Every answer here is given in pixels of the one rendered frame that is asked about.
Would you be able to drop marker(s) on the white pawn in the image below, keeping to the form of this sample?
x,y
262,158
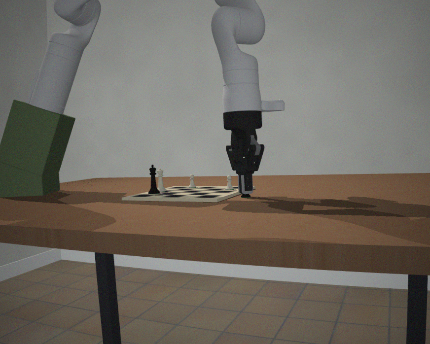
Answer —
x,y
192,185
229,185

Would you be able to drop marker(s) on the cream and dark blue chessboard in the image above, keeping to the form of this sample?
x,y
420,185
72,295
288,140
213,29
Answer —
x,y
186,194

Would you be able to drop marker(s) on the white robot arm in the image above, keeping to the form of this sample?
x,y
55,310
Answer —
x,y
234,22

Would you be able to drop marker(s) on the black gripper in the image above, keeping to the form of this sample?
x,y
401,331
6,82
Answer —
x,y
243,125

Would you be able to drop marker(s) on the white chess queen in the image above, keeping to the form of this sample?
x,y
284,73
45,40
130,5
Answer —
x,y
161,187

